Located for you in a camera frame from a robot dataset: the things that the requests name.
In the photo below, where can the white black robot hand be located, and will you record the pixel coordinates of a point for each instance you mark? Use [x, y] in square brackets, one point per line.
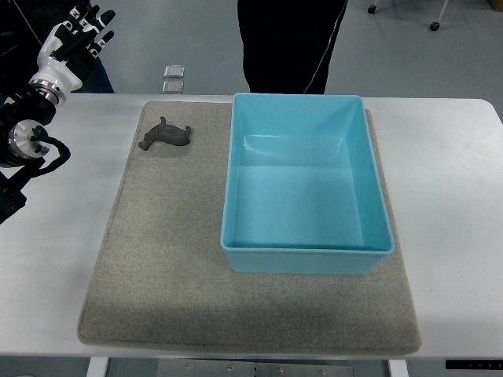
[69, 58]

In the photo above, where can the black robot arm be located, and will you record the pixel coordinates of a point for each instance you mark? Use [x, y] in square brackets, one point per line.
[25, 143]

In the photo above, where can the blue plastic box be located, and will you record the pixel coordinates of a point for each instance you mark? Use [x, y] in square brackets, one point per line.
[303, 189]

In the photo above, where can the upper silver floor plate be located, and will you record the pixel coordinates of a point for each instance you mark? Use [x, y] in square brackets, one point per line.
[174, 71]

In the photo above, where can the person in black clothes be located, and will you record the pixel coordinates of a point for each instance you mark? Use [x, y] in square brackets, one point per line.
[288, 45]

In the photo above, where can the grey felt mat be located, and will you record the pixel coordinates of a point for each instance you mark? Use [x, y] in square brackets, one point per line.
[162, 280]

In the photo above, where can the black caster wheel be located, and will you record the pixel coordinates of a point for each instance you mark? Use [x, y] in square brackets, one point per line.
[434, 26]

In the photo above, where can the black table control panel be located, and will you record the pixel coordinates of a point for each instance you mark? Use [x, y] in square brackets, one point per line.
[484, 364]

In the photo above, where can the metal bracket under table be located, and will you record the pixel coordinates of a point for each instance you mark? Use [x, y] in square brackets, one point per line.
[194, 367]

